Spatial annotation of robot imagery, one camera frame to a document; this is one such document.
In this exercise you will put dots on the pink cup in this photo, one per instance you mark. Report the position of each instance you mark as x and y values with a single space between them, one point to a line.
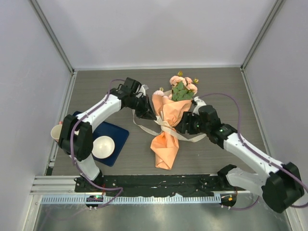
56 131

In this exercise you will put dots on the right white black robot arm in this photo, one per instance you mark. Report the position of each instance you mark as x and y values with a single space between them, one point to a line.
278 184

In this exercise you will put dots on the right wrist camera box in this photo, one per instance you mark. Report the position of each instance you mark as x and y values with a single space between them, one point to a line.
198 102

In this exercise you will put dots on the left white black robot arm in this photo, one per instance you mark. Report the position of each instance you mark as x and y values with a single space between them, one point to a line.
76 136

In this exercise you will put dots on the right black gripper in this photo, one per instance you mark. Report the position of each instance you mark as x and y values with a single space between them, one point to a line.
187 117

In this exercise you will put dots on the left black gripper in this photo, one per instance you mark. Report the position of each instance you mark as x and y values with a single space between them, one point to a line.
147 111

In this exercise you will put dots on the white bowl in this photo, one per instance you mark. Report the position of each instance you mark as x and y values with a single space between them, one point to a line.
103 147

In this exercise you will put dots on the dark blue tray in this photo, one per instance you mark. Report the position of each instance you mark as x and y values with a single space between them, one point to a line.
117 134

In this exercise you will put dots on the slotted white cable duct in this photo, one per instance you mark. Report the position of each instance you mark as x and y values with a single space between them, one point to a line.
92 199

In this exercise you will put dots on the kraft wrapping paper sheet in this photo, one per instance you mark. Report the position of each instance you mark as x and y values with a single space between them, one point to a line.
166 144

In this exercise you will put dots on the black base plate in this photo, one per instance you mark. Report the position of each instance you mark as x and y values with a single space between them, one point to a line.
192 185

